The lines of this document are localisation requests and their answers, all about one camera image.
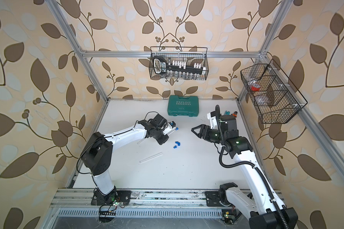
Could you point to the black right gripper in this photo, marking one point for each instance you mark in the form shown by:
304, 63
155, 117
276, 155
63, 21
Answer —
204, 128

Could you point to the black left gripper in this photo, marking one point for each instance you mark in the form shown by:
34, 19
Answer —
165, 138

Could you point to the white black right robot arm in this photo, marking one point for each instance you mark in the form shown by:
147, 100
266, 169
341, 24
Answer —
265, 209

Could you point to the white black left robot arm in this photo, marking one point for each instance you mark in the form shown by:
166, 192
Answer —
97, 154

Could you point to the green plastic tool case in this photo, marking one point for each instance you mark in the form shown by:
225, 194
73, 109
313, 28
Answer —
183, 106

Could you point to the red item in basket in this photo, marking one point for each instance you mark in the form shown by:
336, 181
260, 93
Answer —
254, 86

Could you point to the socket set on holder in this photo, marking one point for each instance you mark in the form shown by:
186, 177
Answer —
162, 65

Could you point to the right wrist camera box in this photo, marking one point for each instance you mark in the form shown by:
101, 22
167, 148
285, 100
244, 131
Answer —
212, 117

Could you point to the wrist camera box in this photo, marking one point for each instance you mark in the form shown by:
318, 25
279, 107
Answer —
212, 117
169, 124

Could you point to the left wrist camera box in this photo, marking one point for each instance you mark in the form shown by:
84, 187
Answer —
169, 124

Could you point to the black wire basket back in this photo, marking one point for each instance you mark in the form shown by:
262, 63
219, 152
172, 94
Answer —
179, 52

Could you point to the black wire basket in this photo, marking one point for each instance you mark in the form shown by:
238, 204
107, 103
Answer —
279, 99
179, 52

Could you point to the black wire basket right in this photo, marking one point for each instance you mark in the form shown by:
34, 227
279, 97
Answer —
279, 99

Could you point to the aluminium frame post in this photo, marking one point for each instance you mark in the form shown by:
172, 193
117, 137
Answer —
255, 22

